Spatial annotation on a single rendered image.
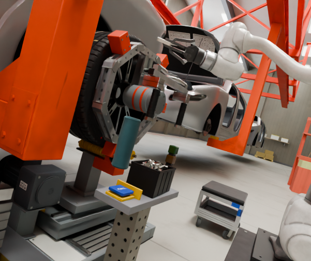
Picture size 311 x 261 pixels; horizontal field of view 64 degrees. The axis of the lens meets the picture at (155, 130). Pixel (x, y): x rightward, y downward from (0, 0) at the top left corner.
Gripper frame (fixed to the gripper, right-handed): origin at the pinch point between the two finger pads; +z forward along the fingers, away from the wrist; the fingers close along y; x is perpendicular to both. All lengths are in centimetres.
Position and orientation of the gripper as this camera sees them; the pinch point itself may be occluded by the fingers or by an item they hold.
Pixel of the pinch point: (164, 41)
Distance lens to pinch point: 126.1
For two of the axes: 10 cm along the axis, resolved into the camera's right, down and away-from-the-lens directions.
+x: -0.5, 4.4, -9.0
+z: -9.3, -3.6, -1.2
